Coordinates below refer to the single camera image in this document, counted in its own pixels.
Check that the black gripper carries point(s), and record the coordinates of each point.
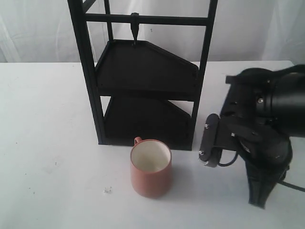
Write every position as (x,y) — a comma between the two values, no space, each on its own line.
(267,152)

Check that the white backdrop curtain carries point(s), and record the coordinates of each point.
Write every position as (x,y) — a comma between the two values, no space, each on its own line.
(244,30)

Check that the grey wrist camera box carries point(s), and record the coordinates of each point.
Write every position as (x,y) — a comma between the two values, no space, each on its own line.
(209,153)

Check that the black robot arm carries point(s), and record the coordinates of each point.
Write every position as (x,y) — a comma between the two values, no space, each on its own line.
(287,105)

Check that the pink ceramic mug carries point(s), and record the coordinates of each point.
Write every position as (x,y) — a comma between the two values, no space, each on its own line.
(151,167)

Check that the black metal shelf rack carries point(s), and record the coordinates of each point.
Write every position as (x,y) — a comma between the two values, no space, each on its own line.
(145,91)

